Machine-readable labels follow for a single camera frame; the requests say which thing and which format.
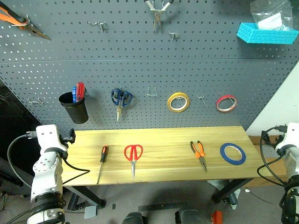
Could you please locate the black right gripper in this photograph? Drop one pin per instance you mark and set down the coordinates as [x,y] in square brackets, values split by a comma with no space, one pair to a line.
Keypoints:
[279,140]

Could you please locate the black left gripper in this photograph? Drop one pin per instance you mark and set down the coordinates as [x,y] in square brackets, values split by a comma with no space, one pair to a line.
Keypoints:
[67,138]

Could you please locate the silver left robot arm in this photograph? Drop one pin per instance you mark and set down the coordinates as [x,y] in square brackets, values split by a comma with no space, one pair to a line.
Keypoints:
[45,172]

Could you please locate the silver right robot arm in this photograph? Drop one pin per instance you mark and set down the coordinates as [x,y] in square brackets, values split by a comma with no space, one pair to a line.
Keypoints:
[292,168]

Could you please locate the grey metal pegboard wall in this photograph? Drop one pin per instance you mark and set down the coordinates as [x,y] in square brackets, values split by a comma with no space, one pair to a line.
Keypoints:
[140,70]

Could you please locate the black plastic cup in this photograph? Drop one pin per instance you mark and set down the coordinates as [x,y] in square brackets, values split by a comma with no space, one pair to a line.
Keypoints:
[74,109]

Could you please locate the metal pegboard hook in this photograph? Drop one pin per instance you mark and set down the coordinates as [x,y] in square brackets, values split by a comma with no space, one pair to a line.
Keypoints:
[174,34]
[36,101]
[201,98]
[151,94]
[156,9]
[23,23]
[99,24]

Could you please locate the blue tape roll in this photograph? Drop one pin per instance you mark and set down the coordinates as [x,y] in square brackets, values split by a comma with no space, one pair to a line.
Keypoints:
[224,155]

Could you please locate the black table leg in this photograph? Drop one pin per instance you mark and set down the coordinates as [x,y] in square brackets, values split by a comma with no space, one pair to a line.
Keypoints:
[86,193]
[231,186]

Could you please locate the red tape roll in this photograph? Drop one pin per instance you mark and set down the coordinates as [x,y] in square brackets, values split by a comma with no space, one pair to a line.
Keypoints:
[219,103]

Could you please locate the grey metal foot plate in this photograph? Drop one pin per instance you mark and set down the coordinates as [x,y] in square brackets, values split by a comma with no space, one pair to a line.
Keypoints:
[90,212]

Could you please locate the small orange black long-nose pliers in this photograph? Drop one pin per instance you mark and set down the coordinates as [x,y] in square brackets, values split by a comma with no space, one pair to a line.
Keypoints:
[199,152]

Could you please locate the orange red floor object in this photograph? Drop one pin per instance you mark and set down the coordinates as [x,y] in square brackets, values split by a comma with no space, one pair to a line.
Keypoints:
[216,217]

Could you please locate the dark rounded shape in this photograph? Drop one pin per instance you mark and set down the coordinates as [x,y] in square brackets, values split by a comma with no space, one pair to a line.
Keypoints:
[189,217]
[133,218]

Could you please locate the cyan plastic basket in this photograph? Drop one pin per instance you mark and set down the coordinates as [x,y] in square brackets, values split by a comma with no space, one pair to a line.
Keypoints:
[264,35]

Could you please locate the yellow tape roll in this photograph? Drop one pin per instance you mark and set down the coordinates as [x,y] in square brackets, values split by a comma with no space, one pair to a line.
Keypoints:
[170,102]

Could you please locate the clear plastic bag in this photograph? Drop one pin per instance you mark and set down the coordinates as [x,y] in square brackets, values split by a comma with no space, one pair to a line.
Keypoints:
[273,14]

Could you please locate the large orange black long-nose pliers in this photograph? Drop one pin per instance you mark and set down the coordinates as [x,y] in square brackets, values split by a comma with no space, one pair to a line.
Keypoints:
[14,18]

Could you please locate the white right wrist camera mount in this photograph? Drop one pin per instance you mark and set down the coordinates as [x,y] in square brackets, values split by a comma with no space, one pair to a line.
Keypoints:
[291,135]

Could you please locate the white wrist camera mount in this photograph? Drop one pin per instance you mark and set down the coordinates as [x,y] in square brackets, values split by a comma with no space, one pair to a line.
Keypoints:
[291,135]
[47,137]

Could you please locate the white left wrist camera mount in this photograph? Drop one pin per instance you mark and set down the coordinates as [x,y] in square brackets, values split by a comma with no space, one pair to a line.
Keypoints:
[47,137]

